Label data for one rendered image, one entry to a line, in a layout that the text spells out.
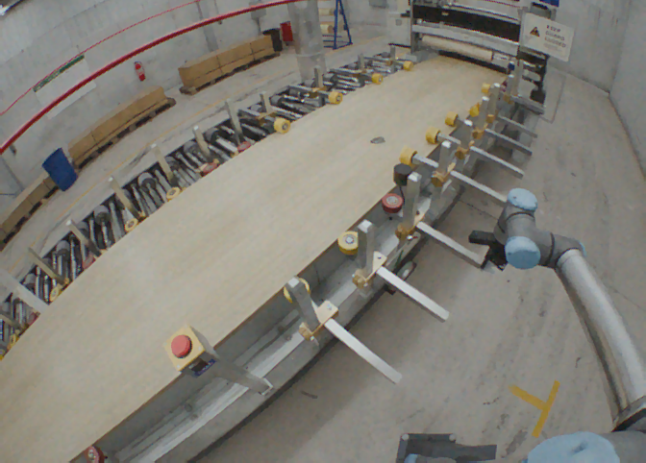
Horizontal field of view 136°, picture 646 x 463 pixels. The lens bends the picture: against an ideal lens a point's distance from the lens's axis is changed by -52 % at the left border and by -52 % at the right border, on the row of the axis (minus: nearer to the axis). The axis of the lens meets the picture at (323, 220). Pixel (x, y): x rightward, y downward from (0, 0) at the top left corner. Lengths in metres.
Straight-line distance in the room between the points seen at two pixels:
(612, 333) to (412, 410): 1.32
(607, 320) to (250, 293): 0.92
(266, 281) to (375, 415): 1.06
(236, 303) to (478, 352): 1.45
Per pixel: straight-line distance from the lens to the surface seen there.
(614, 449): 0.34
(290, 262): 0.92
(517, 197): 0.78
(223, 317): 0.90
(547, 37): 2.89
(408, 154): 1.20
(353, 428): 1.65
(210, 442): 1.08
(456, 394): 1.75
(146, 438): 1.36
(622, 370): 0.50
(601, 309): 0.58
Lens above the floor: 1.65
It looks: 48 degrees down
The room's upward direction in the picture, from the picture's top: 10 degrees counter-clockwise
